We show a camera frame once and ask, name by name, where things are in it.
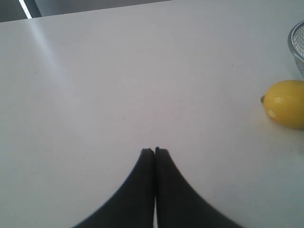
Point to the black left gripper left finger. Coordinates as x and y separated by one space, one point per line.
132 206

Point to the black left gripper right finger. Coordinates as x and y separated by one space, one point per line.
178 205

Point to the yellow lemon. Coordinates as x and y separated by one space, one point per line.
283 102

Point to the oval metal wire mesh basket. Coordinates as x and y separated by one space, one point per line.
296 45

